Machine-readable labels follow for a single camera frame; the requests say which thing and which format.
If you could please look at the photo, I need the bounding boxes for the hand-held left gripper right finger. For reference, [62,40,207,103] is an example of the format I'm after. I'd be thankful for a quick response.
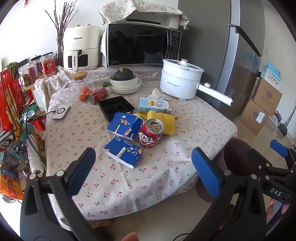
[184,147,269,241]

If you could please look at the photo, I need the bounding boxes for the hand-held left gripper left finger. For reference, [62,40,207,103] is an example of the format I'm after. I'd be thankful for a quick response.
[20,147,109,241]

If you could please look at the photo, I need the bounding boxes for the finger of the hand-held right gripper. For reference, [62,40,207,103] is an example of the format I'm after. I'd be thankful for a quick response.
[269,139,296,169]
[247,148,295,184]

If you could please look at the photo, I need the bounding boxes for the blue cardboard carton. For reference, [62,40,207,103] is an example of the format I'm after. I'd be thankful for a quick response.
[103,136,144,169]
[107,112,143,141]

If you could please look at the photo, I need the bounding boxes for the yellow cloth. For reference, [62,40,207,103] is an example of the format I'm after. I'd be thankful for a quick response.
[133,110,179,136]

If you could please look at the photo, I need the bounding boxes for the red cartoon face can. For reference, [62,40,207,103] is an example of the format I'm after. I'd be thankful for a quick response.
[138,118,165,147]

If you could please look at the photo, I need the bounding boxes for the black plastic tray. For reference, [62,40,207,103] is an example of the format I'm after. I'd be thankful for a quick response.
[99,96,136,122]

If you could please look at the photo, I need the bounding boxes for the light blue milk carton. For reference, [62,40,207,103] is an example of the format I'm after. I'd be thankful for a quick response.
[138,97,173,114]

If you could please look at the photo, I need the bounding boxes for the white paper wrapper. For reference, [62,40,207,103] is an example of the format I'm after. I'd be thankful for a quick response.
[147,88,166,100]

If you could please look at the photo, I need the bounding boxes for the person's right hand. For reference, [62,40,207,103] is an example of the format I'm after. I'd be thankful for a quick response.
[266,199,281,220]

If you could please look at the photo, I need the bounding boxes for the person's left hand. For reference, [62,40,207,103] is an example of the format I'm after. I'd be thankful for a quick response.
[121,232,139,241]

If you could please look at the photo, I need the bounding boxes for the printed blue white bag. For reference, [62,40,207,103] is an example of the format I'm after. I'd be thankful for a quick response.
[269,113,283,127]

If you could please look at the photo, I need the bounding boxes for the brown cardboard box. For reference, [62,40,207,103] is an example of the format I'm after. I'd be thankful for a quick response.
[239,98,270,136]
[253,77,283,115]

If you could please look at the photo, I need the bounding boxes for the white roll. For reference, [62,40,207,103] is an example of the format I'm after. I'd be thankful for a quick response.
[27,148,46,176]

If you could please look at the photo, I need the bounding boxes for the cherry print tablecloth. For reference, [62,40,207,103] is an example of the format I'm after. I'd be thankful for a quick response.
[35,64,238,220]

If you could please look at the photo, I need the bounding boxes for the white round device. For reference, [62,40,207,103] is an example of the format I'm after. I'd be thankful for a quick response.
[52,104,71,121]

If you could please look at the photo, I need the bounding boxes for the small red box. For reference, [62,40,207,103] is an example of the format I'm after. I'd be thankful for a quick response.
[30,116,47,131]

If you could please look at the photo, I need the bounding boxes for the blue and white box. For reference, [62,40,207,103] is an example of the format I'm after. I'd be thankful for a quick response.
[262,61,283,89]

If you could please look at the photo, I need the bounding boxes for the orange snack packet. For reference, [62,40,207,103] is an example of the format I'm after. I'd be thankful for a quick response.
[0,170,25,201]

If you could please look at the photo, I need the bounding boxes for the plain red drink can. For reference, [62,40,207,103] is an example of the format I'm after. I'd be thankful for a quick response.
[88,88,109,105]

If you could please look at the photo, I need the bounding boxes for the glass pitcher wooden lid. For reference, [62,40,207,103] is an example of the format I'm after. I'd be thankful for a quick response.
[62,71,93,102]

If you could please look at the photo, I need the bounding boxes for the stacked white bowls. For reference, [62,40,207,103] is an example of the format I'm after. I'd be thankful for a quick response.
[110,77,143,95]

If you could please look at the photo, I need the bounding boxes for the white electric pot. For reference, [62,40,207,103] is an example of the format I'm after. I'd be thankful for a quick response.
[159,59,233,107]

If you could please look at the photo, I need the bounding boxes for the cream bowl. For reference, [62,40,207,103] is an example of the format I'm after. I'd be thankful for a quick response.
[109,72,139,88]

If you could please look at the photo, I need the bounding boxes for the red hanging packets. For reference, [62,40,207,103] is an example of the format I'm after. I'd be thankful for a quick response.
[0,69,26,131]

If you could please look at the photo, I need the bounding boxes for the dark green pumpkin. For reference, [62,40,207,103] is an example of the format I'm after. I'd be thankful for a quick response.
[113,67,134,81]

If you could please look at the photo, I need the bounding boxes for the white pot lid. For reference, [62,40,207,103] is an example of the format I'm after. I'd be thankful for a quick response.
[162,59,205,73]

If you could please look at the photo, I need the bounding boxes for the glass vase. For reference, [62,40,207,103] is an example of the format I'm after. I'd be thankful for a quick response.
[56,37,65,68]

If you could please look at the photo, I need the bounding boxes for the grey refrigerator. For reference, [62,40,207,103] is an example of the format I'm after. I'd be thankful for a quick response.
[178,0,265,121]

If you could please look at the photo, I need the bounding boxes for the cream air fryer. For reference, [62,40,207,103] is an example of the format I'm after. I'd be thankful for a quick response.
[63,24,102,71]

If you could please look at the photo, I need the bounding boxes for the black microwave oven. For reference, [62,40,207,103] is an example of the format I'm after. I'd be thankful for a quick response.
[103,22,182,68]

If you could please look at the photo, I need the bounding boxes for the dry twigs bunch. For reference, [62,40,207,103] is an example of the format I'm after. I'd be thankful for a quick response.
[45,2,75,39]

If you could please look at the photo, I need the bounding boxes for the floral cover cloth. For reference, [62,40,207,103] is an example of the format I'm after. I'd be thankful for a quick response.
[97,0,190,31]

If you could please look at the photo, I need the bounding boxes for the black wire rack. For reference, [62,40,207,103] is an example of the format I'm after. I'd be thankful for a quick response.
[0,102,48,168]

